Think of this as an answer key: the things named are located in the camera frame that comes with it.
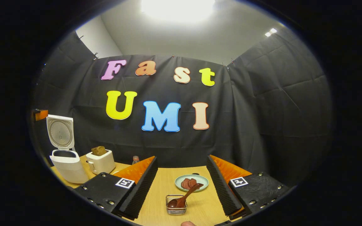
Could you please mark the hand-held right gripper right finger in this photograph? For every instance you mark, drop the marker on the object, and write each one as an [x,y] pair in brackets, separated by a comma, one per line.
[222,188]

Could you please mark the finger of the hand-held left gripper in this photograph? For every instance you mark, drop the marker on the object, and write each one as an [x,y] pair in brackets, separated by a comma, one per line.
[41,115]

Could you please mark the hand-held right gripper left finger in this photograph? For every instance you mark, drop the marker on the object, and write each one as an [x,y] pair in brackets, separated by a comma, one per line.
[143,185]

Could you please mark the brown wooden spoon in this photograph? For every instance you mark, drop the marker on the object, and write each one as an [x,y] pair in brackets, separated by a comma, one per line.
[185,196]

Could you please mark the white rice cooker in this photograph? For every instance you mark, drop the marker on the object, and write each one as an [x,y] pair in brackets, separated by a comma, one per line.
[69,168]

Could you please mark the pale green plate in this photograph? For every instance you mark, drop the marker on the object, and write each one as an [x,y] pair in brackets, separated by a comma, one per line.
[201,180]

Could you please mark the clear plastic water bottle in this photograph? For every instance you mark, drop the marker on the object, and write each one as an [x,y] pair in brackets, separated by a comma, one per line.
[135,160]

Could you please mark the red meat slice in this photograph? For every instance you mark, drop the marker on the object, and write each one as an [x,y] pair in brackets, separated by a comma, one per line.
[185,184]
[193,182]

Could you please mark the white toaster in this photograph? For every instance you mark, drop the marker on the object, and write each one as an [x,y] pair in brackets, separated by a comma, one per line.
[102,163]

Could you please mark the brown bread slice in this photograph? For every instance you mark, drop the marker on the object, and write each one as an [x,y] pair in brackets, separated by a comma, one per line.
[98,151]

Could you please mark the black backdrop cloth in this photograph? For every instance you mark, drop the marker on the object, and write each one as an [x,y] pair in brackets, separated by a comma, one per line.
[256,110]

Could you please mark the small ceiling spotlight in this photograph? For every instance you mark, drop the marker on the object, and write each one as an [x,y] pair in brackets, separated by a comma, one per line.
[271,32]

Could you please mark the large ceiling light panel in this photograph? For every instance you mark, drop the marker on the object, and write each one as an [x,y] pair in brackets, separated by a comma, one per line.
[178,9]

